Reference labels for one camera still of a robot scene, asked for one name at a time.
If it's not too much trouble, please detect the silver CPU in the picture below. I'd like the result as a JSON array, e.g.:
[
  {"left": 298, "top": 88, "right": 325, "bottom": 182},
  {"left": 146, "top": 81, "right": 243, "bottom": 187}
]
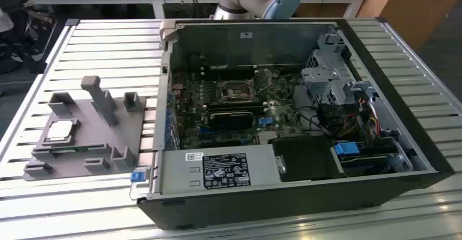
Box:
[{"left": 47, "top": 120, "right": 78, "bottom": 141}]

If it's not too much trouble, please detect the black RAM slot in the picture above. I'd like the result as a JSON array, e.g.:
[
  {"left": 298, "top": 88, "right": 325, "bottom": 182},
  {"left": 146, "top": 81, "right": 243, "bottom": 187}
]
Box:
[
  {"left": 207, "top": 102, "right": 263, "bottom": 108},
  {"left": 207, "top": 106, "right": 263, "bottom": 113}
]

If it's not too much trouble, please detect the CPU socket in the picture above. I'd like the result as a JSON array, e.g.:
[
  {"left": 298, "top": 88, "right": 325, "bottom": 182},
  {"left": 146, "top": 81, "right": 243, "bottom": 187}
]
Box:
[{"left": 219, "top": 80, "right": 261, "bottom": 103}]

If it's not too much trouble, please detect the black graphics card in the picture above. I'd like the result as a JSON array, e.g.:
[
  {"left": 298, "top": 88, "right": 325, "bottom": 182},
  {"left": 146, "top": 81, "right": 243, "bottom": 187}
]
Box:
[{"left": 208, "top": 111, "right": 254, "bottom": 131}]

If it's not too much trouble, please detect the silver chipset heatsink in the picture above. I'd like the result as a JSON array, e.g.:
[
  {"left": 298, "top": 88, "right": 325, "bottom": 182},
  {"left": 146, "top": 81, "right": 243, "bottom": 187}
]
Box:
[{"left": 259, "top": 131, "right": 281, "bottom": 145}]

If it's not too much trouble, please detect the thin metal locking lever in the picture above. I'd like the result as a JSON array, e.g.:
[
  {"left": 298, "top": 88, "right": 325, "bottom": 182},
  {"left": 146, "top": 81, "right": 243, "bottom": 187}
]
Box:
[{"left": 214, "top": 59, "right": 223, "bottom": 83}]

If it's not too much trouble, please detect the green motherboard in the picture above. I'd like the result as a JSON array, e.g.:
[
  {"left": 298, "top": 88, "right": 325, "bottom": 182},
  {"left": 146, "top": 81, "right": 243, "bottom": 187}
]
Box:
[{"left": 170, "top": 69, "right": 311, "bottom": 150}]

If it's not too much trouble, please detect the silver metal drive cage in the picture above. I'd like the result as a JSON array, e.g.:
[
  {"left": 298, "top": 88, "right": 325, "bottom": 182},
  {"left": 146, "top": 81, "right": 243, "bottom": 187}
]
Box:
[{"left": 301, "top": 33, "right": 379, "bottom": 108}]

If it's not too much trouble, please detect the silver power supply, black label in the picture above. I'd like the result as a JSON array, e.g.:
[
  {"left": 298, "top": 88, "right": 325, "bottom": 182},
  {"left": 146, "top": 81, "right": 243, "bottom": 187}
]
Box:
[{"left": 158, "top": 145, "right": 281, "bottom": 195}]

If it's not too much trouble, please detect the black plastic shroud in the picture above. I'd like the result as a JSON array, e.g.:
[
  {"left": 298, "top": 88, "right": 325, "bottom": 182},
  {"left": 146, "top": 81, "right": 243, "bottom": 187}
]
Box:
[{"left": 273, "top": 137, "right": 343, "bottom": 183}]

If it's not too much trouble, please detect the blue disk carrier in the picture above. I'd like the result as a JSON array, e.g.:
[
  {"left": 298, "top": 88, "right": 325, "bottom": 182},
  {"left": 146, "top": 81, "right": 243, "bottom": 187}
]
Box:
[{"left": 334, "top": 142, "right": 361, "bottom": 157}]

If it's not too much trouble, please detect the black open PC case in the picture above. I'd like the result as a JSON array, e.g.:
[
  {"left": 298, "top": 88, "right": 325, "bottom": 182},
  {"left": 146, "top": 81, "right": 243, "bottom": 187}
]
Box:
[{"left": 136, "top": 17, "right": 457, "bottom": 231}]

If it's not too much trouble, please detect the grey plastic parts rack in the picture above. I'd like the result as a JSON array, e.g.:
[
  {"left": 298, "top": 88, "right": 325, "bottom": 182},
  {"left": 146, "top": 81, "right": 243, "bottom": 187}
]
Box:
[{"left": 22, "top": 75, "right": 147, "bottom": 182}]

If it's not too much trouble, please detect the green RAM stick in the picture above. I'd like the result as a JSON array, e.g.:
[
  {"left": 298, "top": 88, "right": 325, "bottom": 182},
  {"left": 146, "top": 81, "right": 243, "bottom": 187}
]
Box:
[{"left": 50, "top": 147, "right": 106, "bottom": 154}]

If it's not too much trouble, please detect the wooden cabinet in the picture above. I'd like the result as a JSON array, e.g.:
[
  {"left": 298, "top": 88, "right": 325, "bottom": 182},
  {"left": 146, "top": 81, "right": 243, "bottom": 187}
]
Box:
[{"left": 357, "top": 0, "right": 462, "bottom": 50}]

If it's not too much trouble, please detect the metal socket cover frame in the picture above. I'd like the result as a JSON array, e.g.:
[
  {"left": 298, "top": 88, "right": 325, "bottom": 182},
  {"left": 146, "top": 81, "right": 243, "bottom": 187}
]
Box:
[{"left": 251, "top": 68, "right": 278, "bottom": 96}]

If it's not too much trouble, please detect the yellow red wire bundle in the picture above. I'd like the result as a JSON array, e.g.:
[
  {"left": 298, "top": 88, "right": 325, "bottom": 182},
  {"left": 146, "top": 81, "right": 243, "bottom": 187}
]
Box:
[{"left": 339, "top": 112, "right": 383, "bottom": 141}]

